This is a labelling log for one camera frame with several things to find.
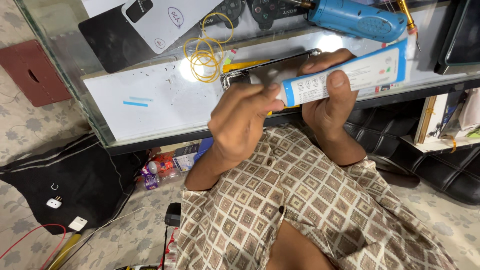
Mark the black cloth bag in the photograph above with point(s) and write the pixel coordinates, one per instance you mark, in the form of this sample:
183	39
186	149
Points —
82	180

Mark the black tray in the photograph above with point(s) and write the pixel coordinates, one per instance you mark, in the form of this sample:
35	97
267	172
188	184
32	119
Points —
461	37

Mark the bunch of yellow rubber bands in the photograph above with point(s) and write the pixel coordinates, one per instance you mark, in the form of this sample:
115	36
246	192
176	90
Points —
204	60

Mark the white paper sheet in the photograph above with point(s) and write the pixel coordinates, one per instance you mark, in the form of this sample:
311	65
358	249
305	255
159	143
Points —
150	101

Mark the gold screwdriver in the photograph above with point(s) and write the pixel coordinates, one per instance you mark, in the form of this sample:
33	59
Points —
407	17

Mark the black quilted seat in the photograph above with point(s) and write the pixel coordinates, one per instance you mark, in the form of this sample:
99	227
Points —
431	165

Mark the person's left hand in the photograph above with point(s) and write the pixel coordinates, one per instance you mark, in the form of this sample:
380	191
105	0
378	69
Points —
236	127

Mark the yellow adhesive strip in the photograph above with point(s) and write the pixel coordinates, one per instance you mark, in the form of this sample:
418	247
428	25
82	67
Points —
240	66

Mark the person's right hand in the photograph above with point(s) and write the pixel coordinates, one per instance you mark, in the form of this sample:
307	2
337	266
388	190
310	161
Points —
328	114

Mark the small white plug adapter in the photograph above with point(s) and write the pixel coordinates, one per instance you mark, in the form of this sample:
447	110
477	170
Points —
54	203

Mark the small white carton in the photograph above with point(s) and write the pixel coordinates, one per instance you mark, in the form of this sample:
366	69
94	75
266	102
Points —
185	157

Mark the black power adapter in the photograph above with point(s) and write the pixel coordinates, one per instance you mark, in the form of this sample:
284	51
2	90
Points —
173	214

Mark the blue box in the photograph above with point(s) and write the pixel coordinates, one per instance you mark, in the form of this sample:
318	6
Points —
204	148

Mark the plastic bottle with purple label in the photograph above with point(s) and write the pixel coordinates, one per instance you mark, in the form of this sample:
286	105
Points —
157	167
165	180

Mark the black game controller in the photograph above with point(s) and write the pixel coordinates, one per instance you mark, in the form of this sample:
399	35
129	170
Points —
225	11
275	13

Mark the opened black smartphone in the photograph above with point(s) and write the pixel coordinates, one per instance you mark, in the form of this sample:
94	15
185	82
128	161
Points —
270	69

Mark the white phone back cover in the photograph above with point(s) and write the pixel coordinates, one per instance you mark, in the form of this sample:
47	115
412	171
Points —
172	26

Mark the shelf with boxes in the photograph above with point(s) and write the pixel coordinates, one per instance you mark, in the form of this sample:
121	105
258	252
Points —
446	120

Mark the white square charger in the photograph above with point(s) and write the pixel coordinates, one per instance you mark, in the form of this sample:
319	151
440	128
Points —
78	224

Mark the person's left fingers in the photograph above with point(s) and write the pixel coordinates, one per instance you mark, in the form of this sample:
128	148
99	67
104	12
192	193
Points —
258	95

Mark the brown checked shirt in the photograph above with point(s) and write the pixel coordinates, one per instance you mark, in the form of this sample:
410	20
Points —
300	210

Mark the blue hot air tool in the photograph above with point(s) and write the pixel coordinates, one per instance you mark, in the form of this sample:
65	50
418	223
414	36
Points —
356	20

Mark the blue tape strip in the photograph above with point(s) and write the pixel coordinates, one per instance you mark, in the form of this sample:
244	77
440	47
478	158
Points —
135	104

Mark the white and blue glue tube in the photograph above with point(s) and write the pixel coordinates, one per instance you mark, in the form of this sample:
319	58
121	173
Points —
369	73

